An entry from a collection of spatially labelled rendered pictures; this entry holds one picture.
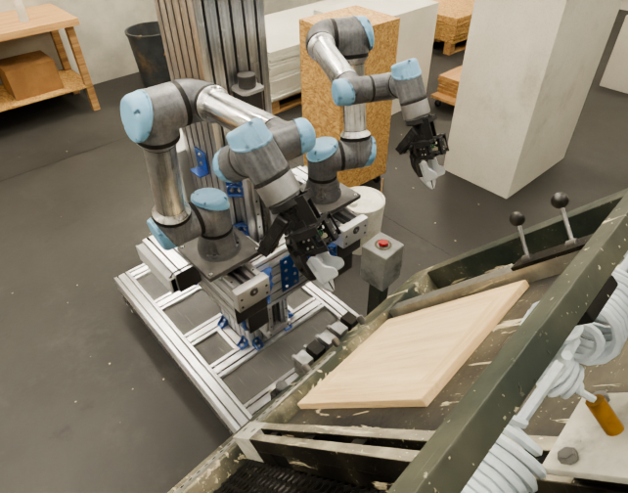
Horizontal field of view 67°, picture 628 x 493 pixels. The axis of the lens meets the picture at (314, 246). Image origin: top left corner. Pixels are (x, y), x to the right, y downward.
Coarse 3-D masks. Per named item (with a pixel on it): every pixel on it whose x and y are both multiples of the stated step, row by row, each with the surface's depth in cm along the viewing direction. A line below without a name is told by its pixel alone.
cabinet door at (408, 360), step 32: (512, 288) 114; (416, 320) 140; (448, 320) 122; (480, 320) 107; (352, 352) 150; (384, 352) 131; (416, 352) 115; (448, 352) 102; (320, 384) 140; (352, 384) 123; (384, 384) 108; (416, 384) 97
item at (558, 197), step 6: (552, 198) 108; (558, 198) 106; (564, 198) 106; (552, 204) 108; (558, 204) 107; (564, 204) 106; (564, 210) 107; (564, 216) 106; (564, 222) 106; (570, 228) 106; (570, 234) 105; (570, 240) 105; (576, 240) 104
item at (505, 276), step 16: (560, 256) 106; (496, 272) 125; (512, 272) 117; (528, 272) 114; (544, 272) 111; (560, 272) 108; (448, 288) 140; (464, 288) 132; (480, 288) 127; (400, 304) 159; (416, 304) 150; (432, 304) 144
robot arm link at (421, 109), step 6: (420, 102) 127; (426, 102) 128; (402, 108) 130; (408, 108) 128; (414, 108) 127; (420, 108) 127; (426, 108) 128; (408, 114) 129; (414, 114) 128; (420, 114) 128; (426, 114) 129; (408, 120) 131
